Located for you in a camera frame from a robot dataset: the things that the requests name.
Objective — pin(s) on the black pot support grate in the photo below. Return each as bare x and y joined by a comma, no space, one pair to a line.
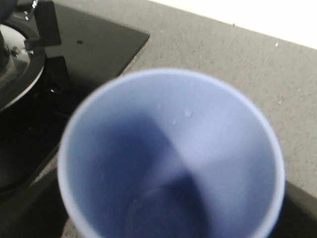
25,31

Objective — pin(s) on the light blue ribbed cup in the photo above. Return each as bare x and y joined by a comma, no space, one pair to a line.
170,153

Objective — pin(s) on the black glass gas stove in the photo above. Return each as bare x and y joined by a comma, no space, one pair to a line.
92,51

